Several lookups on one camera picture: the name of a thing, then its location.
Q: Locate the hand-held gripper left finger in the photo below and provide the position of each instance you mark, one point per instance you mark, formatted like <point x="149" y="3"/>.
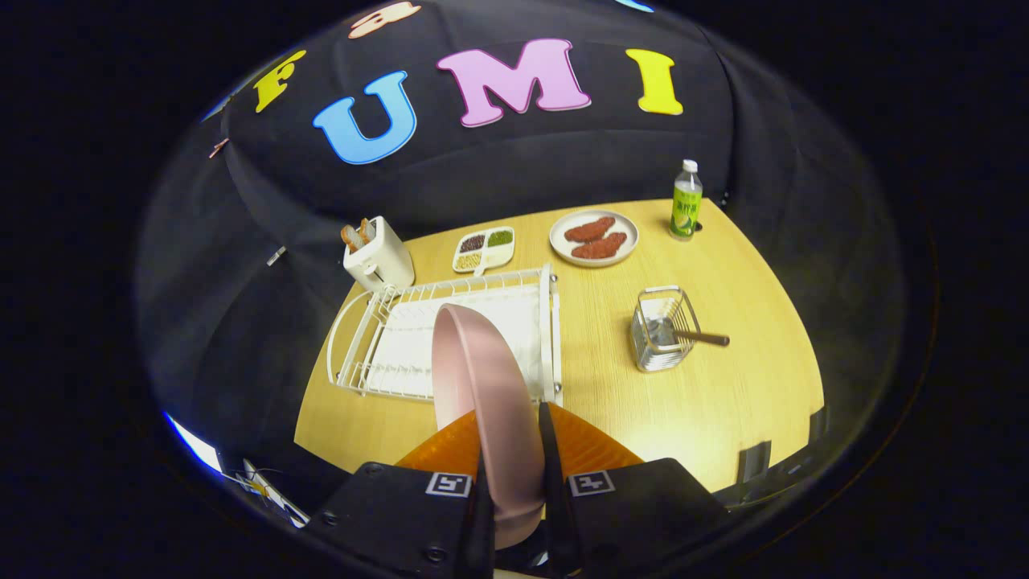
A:
<point x="482" y="539"/>

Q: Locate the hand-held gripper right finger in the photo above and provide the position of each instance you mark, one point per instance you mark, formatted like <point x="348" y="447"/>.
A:
<point x="555" y="515"/>

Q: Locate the pink plate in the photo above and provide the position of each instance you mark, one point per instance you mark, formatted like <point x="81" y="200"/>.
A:
<point x="490" y="386"/>

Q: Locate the beige plate with meat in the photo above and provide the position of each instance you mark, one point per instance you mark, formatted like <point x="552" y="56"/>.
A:
<point x="623" y="225"/>

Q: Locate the white divided bean tray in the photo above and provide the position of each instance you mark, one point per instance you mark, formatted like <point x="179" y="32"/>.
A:
<point x="497" y="255"/>

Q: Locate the brown meat piece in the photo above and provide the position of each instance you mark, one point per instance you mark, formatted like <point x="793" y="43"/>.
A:
<point x="589" y="229"/>
<point x="599" y="246"/>

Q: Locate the white toaster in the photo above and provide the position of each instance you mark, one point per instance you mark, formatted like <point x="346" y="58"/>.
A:
<point x="382" y="261"/>

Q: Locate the toast slice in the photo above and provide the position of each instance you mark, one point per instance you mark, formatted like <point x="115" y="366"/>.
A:
<point x="350" y="237"/>
<point x="366" y="230"/>

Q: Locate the green label drink bottle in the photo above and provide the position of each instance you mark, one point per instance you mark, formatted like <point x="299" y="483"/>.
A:
<point x="686" y="205"/>

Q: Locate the silver clip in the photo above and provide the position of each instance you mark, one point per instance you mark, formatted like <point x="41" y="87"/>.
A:
<point x="276" y="256"/>

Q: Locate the black backdrop cloth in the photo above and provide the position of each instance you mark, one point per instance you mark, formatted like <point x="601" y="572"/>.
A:
<point x="563" y="153"/>

